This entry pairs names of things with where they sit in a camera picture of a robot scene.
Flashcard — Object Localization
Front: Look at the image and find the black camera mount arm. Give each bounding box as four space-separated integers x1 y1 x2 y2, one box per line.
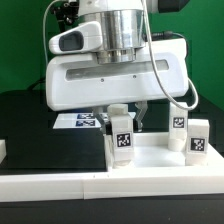
50 0 79 26

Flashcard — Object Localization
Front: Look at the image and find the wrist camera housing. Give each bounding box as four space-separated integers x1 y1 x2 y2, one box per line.
49 21 103 55

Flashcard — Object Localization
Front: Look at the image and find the white square tabletop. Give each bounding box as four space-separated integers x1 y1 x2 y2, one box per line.
104 132 215 170

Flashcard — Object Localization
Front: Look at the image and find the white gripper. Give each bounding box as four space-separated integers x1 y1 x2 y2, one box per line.
46 39 189 134

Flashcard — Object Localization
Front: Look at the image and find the white U-shaped obstacle fence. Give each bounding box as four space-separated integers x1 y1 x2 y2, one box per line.
0 150 224 202

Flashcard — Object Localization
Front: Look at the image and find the white cable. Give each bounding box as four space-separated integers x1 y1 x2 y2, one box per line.
42 0 63 79

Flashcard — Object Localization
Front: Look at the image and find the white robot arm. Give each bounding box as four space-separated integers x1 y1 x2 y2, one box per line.
46 0 190 119

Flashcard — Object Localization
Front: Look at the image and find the black cable bundle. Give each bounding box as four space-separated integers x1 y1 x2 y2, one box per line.
27 78 48 92

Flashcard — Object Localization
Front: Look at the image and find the white marker sheet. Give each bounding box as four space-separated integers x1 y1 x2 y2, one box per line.
53 113 101 129

